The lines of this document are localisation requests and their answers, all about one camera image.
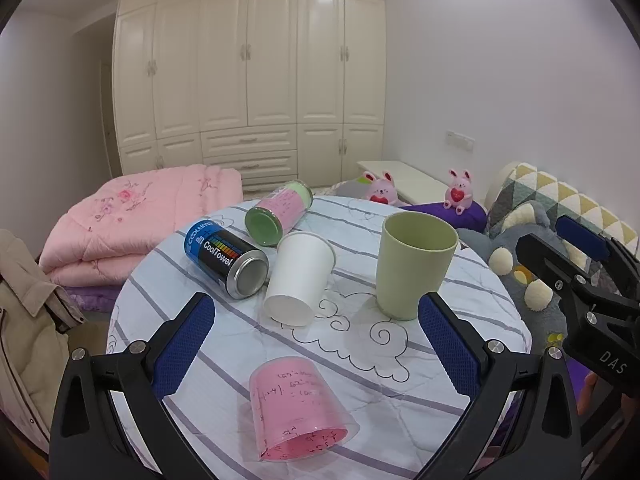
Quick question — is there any blue and black can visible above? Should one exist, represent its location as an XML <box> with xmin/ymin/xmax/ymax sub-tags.
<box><xmin>183</xmin><ymin>218</ymin><xmax>270</xmax><ymax>301</ymax></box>

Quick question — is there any cream wardrobe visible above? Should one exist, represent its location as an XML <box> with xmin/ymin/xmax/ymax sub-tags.
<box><xmin>111</xmin><ymin>0</ymin><xmax>389</xmax><ymax>194</ymax></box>

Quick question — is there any striped cloud print tablecloth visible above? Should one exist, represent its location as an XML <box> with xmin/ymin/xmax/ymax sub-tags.
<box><xmin>106</xmin><ymin>195</ymin><xmax>532</xmax><ymax>477</ymax></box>

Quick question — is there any beige jacket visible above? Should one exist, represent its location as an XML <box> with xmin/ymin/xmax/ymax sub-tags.
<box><xmin>0</xmin><ymin>228</ymin><xmax>89</xmax><ymax>432</ymax></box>

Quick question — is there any pink and green canister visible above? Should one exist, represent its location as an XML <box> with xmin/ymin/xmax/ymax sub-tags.
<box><xmin>244</xmin><ymin>179</ymin><xmax>315</xmax><ymax>248</ymax></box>

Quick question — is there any purple cushion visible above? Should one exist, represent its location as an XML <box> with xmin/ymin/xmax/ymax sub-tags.
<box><xmin>400</xmin><ymin>199</ymin><xmax>489</xmax><ymax>234</ymax></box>

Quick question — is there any folded pink quilt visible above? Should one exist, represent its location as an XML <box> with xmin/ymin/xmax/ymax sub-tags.
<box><xmin>39</xmin><ymin>163</ymin><xmax>245</xmax><ymax>289</ymax></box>

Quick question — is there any grey plush toy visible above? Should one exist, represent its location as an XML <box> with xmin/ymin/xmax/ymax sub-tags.
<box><xmin>454</xmin><ymin>200</ymin><xmax>572</xmax><ymax>352</ymax></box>

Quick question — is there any white bench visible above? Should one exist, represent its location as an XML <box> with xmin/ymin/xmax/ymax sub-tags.
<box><xmin>357</xmin><ymin>160</ymin><xmax>454</xmax><ymax>206</ymax></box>

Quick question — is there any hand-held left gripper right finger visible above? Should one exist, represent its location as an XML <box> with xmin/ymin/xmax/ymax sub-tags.
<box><xmin>417</xmin><ymin>290</ymin><xmax>597</xmax><ymax>480</ymax></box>

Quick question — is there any white paper cup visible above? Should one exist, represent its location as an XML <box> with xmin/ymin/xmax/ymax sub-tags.
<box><xmin>263</xmin><ymin>231</ymin><xmax>337</xmax><ymax>327</ymax></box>

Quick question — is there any person's right hand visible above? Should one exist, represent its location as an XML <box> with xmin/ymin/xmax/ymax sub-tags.
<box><xmin>577</xmin><ymin>374</ymin><xmax>601</xmax><ymax>417</ymax></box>

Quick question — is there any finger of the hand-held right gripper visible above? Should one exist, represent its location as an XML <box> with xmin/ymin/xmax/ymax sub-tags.
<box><xmin>555</xmin><ymin>214</ymin><xmax>640</xmax><ymax>286</ymax></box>
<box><xmin>514</xmin><ymin>232</ymin><xmax>603</xmax><ymax>311</ymax></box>

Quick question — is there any purple bedsheet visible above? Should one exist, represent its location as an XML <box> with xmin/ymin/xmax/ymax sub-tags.
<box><xmin>49</xmin><ymin>284</ymin><xmax>122</xmax><ymax>315</ymax></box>

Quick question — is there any pink bunny plush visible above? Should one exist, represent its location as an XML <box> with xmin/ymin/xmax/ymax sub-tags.
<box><xmin>442</xmin><ymin>168</ymin><xmax>475</xmax><ymax>216</ymax></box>
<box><xmin>362</xmin><ymin>170</ymin><xmax>401</xmax><ymax>206</ymax></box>

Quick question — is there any light green cup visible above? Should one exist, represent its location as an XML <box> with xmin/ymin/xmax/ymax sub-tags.
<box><xmin>376</xmin><ymin>211</ymin><xmax>460</xmax><ymax>322</ymax></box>

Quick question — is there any triangle pattern pillow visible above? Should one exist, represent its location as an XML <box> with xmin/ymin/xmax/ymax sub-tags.
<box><xmin>484</xmin><ymin>161</ymin><xmax>640</xmax><ymax>272</ymax></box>

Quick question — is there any pink translucent plastic cup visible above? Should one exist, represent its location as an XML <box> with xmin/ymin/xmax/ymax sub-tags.
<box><xmin>249</xmin><ymin>356</ymin><xmax>360</xmax><ymax>462</ymax></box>

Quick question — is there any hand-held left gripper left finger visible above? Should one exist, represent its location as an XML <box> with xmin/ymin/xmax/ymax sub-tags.
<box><xmin>47</xmin><ymin>291</ymin><xmax>216</xmax><ymax>480</ymax></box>

